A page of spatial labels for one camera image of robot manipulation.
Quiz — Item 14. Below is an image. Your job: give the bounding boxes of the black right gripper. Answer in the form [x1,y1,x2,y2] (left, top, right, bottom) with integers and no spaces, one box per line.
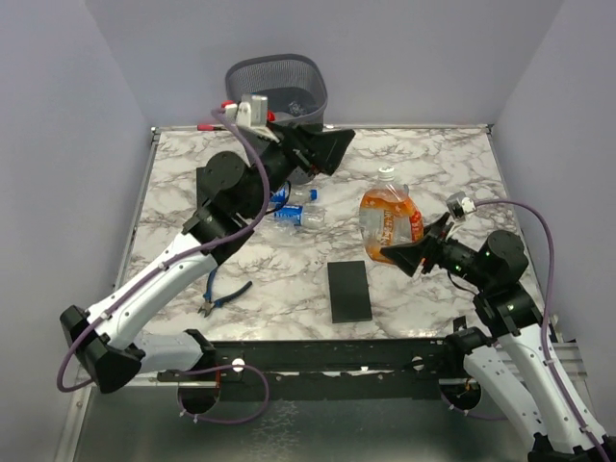
[381,211,493,289]

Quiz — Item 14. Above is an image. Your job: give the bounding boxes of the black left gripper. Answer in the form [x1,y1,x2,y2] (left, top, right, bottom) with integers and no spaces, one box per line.
[244,120,355,220]

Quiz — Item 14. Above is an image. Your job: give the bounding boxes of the Starbucks latte bottle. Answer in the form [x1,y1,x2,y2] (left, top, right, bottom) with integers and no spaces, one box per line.
[285,97,315,118]

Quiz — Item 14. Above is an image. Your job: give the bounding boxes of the crushed orange plastic bottle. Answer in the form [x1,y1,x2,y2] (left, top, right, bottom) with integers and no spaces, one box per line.
[359,166,424,264]

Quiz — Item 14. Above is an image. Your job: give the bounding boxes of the pepsi bottle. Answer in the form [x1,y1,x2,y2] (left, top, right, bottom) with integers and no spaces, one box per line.
[269,188,318,204]
[273,204,325,229]

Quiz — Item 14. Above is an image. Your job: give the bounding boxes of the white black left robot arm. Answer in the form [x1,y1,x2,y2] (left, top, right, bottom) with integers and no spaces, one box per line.
[60,123,355,394]

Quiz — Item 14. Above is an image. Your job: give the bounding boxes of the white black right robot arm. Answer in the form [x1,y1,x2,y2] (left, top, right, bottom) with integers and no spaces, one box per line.
[380,214,615,461]

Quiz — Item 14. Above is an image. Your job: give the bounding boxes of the grey mesh waste bin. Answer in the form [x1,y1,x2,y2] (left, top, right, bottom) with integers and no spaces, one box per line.
[224,53,329,187]

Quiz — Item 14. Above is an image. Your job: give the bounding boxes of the black block near centre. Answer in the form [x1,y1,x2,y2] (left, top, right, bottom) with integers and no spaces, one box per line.
[327,261,372,323]

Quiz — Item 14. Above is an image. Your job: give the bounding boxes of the black block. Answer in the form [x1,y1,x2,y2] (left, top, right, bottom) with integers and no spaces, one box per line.
[327,261,372,323]
[195,167,207,208]

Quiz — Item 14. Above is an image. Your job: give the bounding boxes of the black block far left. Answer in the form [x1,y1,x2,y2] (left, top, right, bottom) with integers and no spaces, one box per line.
[195,167,207,208]

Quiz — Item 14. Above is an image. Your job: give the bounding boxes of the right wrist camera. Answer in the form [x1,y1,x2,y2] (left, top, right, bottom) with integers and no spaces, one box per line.
[446,192,476,221]

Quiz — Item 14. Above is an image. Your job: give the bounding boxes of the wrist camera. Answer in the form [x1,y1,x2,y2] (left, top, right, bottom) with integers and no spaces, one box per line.
[221,94,269,128]
[446,192,476,221]

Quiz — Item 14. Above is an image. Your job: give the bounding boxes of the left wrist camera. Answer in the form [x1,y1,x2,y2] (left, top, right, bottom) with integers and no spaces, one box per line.
[221,94,269,128]

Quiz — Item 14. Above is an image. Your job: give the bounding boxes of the red handled screwdriver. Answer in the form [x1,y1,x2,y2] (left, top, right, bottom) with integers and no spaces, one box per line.
[195,124,228,132]

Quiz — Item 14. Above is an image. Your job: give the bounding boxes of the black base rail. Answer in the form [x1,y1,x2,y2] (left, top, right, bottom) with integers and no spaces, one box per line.
[156,336,487,403]

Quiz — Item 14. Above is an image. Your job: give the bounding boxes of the blue handled pliers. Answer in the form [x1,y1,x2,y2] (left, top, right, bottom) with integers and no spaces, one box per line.
[196,269,254,319]

